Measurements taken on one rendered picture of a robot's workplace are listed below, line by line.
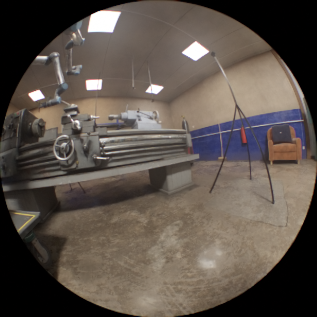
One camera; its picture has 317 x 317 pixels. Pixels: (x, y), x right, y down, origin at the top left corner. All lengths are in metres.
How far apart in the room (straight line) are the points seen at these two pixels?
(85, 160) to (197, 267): 1.04
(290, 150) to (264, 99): 1.71
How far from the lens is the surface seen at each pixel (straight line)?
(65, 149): 0.94
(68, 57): 1.88
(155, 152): 1.26
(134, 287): 0.59
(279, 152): 2.94
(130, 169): 0.97
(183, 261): 0.63
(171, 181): 1.36
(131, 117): 1.42
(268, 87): 4.03
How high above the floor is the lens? 0.54
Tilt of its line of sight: 3 degrees down
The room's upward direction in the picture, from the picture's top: 7 degrees counter-clockwise
